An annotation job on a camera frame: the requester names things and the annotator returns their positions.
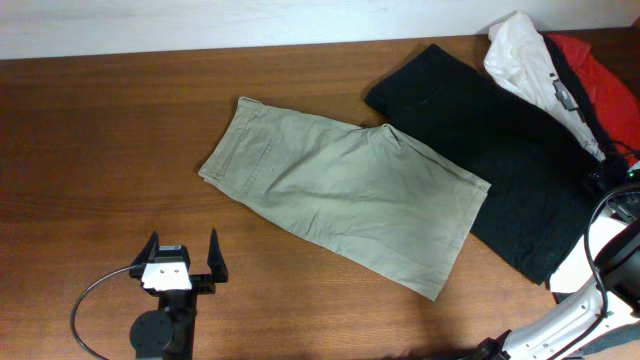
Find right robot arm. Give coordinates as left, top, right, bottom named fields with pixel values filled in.
left=468, top=181, right=639, bottom=360

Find black shorts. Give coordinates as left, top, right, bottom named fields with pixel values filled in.
left=365, top=44, right=625, bottom=284

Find white garment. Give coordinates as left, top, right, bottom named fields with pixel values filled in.
left=484, top=12, right=605, bottom=161

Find khaki green shorts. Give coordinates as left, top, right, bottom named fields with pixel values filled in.
left=199, top=97, right=490, bottom=299

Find red garment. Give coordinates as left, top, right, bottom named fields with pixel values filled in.
left=544, top=34, right=639, bottom=167

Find left gripper white camera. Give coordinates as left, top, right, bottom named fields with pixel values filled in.
left=141, top=262, right=192, bottom=292

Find white paper sheet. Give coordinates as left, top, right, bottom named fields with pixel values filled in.
left=549, top=207, right=627, bottom=293

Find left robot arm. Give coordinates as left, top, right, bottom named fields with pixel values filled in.
left=129, top=231, right=229, bottom=360

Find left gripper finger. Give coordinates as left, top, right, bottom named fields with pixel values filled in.
left=132, top=232, right=159, bottom=265
left=207, top=228, right=229, bottom=283

